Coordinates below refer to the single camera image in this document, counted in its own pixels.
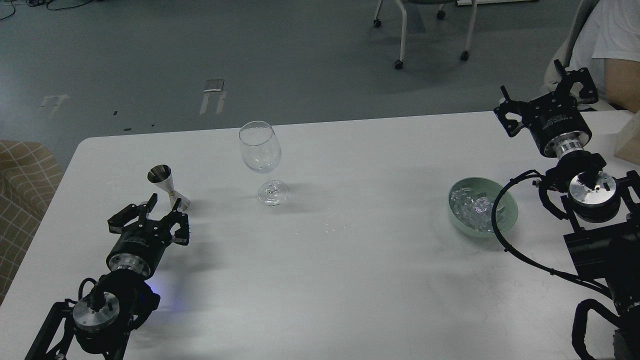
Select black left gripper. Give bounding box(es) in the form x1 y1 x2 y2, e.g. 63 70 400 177
106 193 190 280

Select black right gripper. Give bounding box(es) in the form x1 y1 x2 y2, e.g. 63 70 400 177
493 59 599 158

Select steel cocktail jigger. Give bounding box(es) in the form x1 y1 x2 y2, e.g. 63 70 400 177
147 164 190 212

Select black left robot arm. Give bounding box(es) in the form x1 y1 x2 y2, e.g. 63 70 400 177
25 193 190 360

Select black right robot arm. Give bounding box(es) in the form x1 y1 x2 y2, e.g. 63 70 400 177
490 59 640 360

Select clear ice cubes pile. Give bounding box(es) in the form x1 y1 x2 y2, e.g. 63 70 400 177
449 187 495 233

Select clear wine glass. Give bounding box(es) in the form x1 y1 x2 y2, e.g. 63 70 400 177
238 120 289 207

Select white office chair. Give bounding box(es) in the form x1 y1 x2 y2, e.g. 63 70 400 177
553 0 622 110

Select wooden block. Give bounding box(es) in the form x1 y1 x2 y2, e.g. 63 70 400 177
614 111 640 166

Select person in white shirt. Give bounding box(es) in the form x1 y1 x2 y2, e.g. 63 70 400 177
570 0 640 113

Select white rolling chair legs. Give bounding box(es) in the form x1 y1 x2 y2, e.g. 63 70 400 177
393 0 479 70

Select green bowl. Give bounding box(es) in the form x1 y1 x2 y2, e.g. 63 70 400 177
447 177 519 239

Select beige checkered sofa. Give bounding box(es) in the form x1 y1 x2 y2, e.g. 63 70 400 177
0 140 64 301

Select black floor cables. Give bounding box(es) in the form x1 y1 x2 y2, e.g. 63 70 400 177
0 0 94 21

